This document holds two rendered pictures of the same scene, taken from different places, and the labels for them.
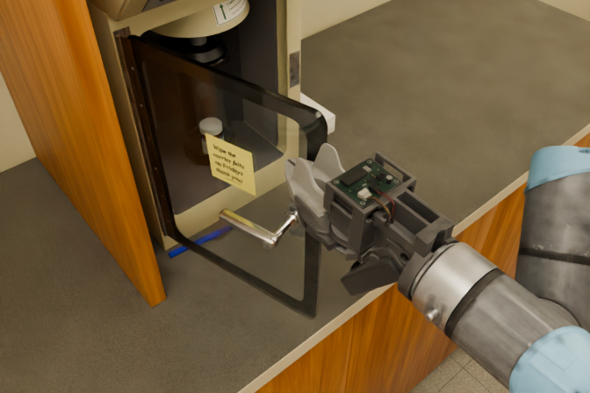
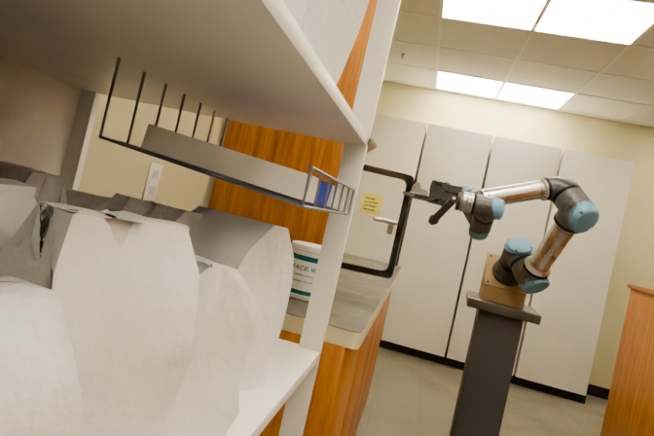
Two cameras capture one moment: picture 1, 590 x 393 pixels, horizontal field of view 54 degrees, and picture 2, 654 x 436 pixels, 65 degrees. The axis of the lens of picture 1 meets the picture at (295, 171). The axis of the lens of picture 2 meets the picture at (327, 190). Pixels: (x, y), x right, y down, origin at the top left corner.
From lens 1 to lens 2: 1.76 m
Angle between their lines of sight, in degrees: 57
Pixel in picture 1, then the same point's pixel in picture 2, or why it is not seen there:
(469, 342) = (480, 202)
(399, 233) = (454, 189)
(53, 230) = not seen: hidden behind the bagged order
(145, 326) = not seen: hidden behind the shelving
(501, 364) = (489, 203)
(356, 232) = (443, 191)
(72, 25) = not seen: hidden behind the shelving
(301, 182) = (416, 190)
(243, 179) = (376, 209)
